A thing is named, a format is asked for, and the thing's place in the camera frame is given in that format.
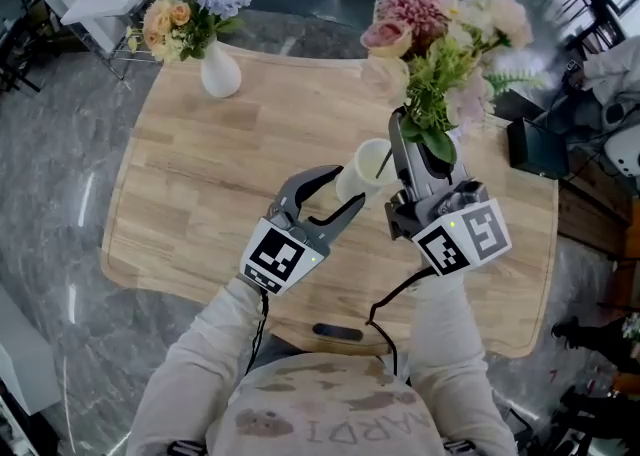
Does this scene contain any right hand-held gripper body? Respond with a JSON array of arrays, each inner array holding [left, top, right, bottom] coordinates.
[[383, 176, 512, 278]]

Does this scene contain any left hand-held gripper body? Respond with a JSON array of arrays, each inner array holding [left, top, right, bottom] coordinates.
[[239, 202, 332, 296]]

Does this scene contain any tall white vase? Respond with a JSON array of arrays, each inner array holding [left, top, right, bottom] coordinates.
[[335, 137, 401, 206]]

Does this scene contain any pink cream flowers bunch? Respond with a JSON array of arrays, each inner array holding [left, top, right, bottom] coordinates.
[[359, 0, 549, 180]]

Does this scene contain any person's right forearm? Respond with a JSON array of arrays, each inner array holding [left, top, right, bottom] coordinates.
[[404, 271, 519, 456]]

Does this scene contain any person's left forearm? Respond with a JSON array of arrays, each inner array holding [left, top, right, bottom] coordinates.
[[127, 276, 271, 456]]

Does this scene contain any small white bulbous vase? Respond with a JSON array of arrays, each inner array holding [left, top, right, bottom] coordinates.
[[199, 36, 244, 99]]

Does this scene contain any black box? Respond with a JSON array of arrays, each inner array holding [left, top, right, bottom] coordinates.
[[507, 116, 570, 181]]

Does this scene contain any light wooden table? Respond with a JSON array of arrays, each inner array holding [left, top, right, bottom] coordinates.
[[99, 41, 560, 359]]

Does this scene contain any dark wooden cabinet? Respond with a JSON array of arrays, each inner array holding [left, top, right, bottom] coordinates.
[[556, 147, 632, 265]]

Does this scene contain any person's beige sweatshirt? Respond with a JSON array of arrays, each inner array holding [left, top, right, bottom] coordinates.
[[207, 353, 446, 456]]

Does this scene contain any white cabinet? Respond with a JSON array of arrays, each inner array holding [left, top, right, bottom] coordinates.
[[0, 286, 62, 416]]

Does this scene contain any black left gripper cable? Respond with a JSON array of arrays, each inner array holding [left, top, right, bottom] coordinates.
[[247, 291, 271, 375]]

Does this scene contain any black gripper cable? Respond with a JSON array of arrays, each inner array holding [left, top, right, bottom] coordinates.
[[247, 291, 271, 375], [367, 266, 441, 375]]

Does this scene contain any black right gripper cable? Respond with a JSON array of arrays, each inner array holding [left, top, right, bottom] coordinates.
[[367, 266, 441, 375]]

